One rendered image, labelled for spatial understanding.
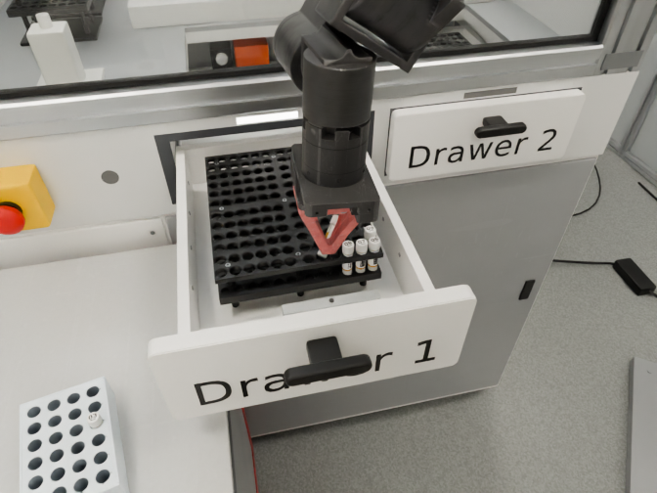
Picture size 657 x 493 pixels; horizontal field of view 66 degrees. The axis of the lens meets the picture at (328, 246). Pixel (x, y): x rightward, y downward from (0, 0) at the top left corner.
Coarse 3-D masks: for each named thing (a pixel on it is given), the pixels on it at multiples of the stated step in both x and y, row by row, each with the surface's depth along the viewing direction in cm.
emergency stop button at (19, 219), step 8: (0, 208) 59; (8, 208) 60; (0, 216) 59; (8, 216) 60; (16, 216) 60; (0, 224) 60; (8, 224) 60; (16, 224) 61; (0, 232) 61; (8, 232) 61; (16, 232) 61
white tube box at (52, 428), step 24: (96, 384) 54; (24, 408) 52; (48, 408) 52; (72, 408) 52; (96, 408) 53; (24, 432) 50; (48, 432) 50; (72, 432) 51; (96, 432) 50; (24, 456) 48; (48, 456) 48; (72, 456) 48; (96, 456) 48; (120, 456) 50; (24, 480) 46; (48, 480) 46; (72, 480) 46; (96, 480) 47; (120, 480) 47
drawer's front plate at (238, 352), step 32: (448, 288) 46; (288, 320) 43; (320, 320) 43; (352, 320) 44; (384, 320) 45; (416, 320) 46; (448, 320) 47; (160, 352) 41; (192, 352) 42; (224, 352) 43; (256, 352) 44; (288, 352) 45; (352, 352) 47; (384, 352) 48; (416, 352) 50; (448, 352) 51; (160, 384) 44; (192, 384) 45; (256, 384) 47; (320, 384) 50; (352, 384) 51; (192, 416) 48
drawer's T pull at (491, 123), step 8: (488, 120) 71; (496, 120) 71; (504, 120) 71; (480, 128) 69; (488, 128) 69; (496, 128) 69; (504, 128) 69; (512, 128) 69; (520, 128) 70; (480, 136) 69; (488, 136) 69; (496, 136) 70
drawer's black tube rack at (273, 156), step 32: (256, 160) 66; (288, 160) 66; (224, 192) 61; (256, 192) 61; (288, 192) 61; (224, 224) 57; (256, 224) 61; (288, 224) 57; (320, 224) 57; (224, 256) 53; (256, 256) 57; (224, 288) 54; (256, 288) 54; (288, 288) 54; (320, 288) 55
